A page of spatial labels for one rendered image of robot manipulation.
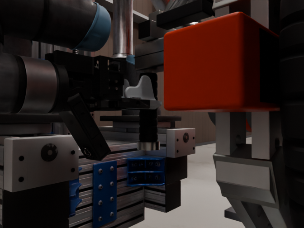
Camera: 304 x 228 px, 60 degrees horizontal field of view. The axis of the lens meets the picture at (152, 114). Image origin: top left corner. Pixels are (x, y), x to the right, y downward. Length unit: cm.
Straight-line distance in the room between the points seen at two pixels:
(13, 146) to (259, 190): 39
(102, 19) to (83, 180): 46
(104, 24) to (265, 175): 30
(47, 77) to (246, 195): 27
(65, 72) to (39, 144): 19
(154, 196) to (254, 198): 63
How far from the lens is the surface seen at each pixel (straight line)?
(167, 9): 47
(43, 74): 36
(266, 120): 28
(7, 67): 35
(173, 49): 23
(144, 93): 46
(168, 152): 85
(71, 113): 40
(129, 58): 100
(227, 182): 31
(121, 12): 116
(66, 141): 55
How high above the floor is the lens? 81
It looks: 1 degrees up
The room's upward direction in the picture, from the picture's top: straight up
